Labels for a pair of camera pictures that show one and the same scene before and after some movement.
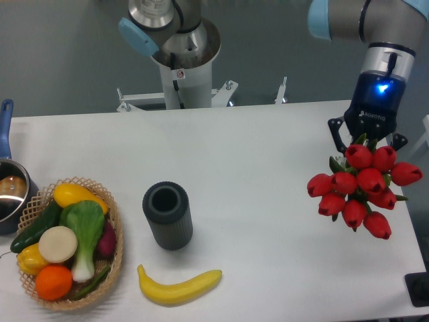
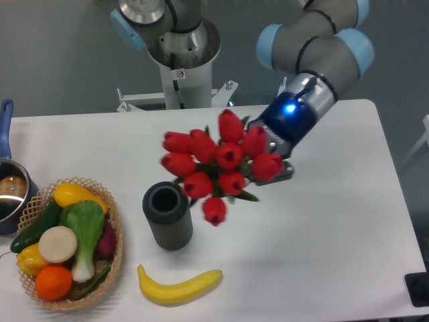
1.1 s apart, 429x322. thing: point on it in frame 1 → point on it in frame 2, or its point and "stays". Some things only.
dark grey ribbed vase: [167, 206] stays
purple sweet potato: [106, 248] stays
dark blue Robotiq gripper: [374, 107] → [285, 119]
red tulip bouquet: [358, 190] → [215, 171]
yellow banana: [177, 294] stays
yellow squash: [68, 193] stays
